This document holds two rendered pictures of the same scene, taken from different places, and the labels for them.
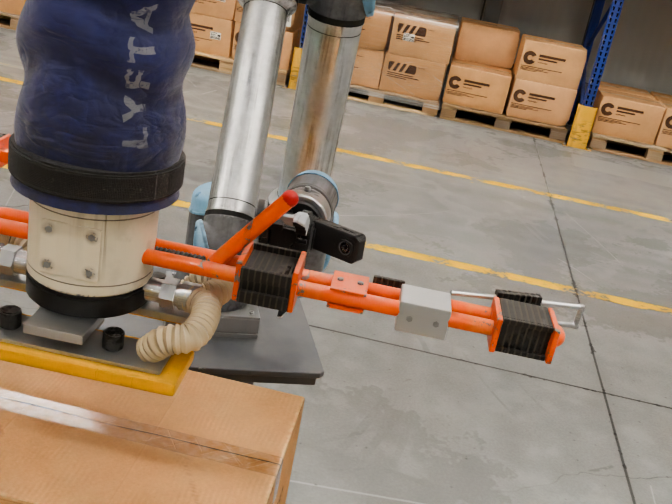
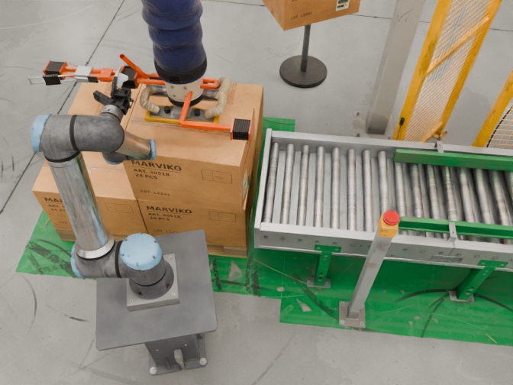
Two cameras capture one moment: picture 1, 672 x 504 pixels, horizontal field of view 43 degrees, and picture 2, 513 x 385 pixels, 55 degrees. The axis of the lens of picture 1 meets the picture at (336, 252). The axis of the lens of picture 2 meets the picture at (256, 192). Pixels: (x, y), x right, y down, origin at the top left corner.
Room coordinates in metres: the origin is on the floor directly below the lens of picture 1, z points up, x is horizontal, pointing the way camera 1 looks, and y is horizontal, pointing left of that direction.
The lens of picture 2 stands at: (2.73, 0.81, 2.72)
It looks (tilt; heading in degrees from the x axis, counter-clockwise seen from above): 54 degrees down; 185
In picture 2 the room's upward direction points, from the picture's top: straight up
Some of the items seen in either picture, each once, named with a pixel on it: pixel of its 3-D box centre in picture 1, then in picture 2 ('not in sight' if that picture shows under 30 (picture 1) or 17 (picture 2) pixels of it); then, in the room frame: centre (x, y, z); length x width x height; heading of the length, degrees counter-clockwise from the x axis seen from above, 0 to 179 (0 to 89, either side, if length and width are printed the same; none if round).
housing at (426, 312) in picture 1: (422, 311); (85, 74); (1.05, -0.13, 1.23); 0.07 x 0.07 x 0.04; 88
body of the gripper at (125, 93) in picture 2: (288, 233); (119, 101); (1.22, 0.08, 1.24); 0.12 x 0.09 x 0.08; 177
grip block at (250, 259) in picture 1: (269, 275); (130, 76); (1.06, 0.08, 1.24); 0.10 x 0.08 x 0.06; 178
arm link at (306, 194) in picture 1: (302, 215); (111, 114); (1.30, 0.07, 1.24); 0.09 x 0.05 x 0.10; 87
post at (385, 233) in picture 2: not in sight; (367, 275); (1.58, 1.27, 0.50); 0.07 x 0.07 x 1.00; 89
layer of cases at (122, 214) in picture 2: not in sight; (162, 154); (0.76, 0.03, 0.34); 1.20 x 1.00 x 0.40; 89
